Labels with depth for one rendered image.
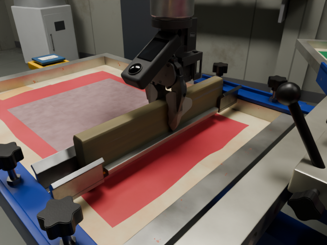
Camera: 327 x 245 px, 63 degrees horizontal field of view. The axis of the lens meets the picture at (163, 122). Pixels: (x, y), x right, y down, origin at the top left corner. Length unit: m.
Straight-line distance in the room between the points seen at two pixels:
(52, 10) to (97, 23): 0.64
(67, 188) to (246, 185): 0.25
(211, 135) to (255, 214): 0.32
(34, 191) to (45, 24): 3.78
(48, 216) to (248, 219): 0.21
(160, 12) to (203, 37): 3.06
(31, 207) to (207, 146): 0.35
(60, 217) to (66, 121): 0.42
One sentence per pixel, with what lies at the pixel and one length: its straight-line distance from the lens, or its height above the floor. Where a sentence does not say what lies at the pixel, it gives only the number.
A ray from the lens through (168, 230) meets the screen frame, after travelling 0.37.
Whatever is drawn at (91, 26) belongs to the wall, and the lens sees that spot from 4.51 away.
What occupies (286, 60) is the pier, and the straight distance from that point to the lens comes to 3.16.
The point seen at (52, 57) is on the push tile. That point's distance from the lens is 1.23.
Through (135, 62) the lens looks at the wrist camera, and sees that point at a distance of 0.46.
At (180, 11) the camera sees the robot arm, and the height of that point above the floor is 1.22.
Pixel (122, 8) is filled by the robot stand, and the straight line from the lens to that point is 1.20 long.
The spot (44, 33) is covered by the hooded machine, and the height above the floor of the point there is 0.55.
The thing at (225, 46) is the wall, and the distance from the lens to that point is 3.44.
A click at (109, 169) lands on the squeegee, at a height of 0.99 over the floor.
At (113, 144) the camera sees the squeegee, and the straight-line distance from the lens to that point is 0.45.
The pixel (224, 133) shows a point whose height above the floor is 0.95.
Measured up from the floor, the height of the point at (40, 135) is 0.95.
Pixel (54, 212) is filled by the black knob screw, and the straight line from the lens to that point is 0.32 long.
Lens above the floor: 1.28
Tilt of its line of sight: 29 degrees down
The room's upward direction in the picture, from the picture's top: straight up
